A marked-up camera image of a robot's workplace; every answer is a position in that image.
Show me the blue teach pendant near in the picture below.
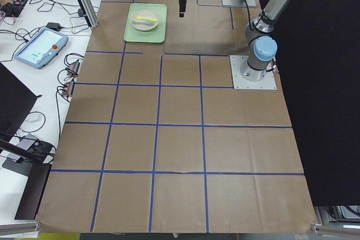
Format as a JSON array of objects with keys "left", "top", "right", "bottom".
[{"left": 14, "top": 27, "right": 69, "bottom": 69}]

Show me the black monitor with stand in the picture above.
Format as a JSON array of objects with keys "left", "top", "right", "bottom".
[{"left": 1, "top": 65, "right": 51, "bottom": 220}]

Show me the black braided left cable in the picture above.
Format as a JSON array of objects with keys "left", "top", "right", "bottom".
[{"left": 230, "top": 0, "right": 253, "bottom": 30}]

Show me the yellow plastic fork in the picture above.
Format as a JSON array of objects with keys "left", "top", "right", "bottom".
[{"left": 135, "top": 15, "right": 158, "bottom": 22}]

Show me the black hub box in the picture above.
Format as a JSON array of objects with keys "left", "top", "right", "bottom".
[{"left": 7, "top": 133, "right": 56, "bottom": 165}]

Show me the white round plate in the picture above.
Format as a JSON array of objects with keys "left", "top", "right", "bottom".
[{"left": 130, "top": 10, "right": 160, "bottom": 31}]

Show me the teal green plastic spoon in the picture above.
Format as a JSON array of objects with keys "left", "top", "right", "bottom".
[{"left": 132, "top": 20, "right": 155, "bottom": 26}]

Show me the light green plastic tray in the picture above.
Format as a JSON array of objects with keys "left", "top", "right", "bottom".
[{"left": 124, "top": 3, "right": 167, "bottom": 43}]

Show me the black power adapter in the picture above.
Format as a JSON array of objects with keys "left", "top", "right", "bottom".
[{"left": 46, "top": 22, "right": 62, "bottom": 31}]

